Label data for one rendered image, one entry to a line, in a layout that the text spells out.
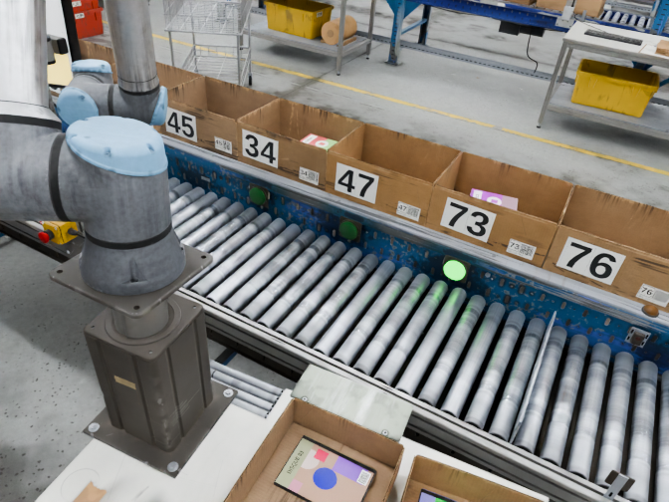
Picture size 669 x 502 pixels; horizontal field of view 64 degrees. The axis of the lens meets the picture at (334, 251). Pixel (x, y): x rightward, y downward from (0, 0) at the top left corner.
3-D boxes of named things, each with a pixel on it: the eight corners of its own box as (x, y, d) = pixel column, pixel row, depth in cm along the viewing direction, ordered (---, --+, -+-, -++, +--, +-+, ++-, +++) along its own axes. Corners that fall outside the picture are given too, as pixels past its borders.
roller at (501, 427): (483, 445, 135) (488, 434, 132) (529, 323, 172) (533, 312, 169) (502, 455, 133) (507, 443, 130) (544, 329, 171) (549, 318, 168)
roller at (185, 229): (125, 271, 178) (123, 260, 175) (224, 203, 215) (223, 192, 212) (136, 277, 176) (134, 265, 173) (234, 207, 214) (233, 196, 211)
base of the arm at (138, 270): (136, 309, 92) (129, 262, 86) (57, 272, 98) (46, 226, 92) (205, 256, 106) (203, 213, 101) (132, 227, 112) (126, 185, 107)
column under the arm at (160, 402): (174, 479, 117) (154, 382, 97) (83, 432, 124) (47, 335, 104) (238, 392, 136) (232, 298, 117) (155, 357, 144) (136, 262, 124)
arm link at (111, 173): (166, 244, 92) (157, 149, 82) (60, 242, 89) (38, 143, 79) (176, 200, 104) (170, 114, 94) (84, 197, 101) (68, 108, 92)
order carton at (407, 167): (324, 192, 193) (327, 149, 183) (359, 161, 214) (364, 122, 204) (424, 228, 179) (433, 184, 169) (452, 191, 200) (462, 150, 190)
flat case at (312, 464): (350, 527, 111) (351, 523, 110) (273, 485, 117) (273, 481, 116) (375, 473, 121) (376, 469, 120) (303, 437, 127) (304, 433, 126)
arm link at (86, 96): (104, 94, 118) (115, 74, 127) (48, 91, 116) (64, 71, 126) (110, 132, 123) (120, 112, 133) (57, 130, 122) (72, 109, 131)
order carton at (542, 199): (423, 228, 179) (432, 184, 169) (452, 191, 200) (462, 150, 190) (541, 269, 166) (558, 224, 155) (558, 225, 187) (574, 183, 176)
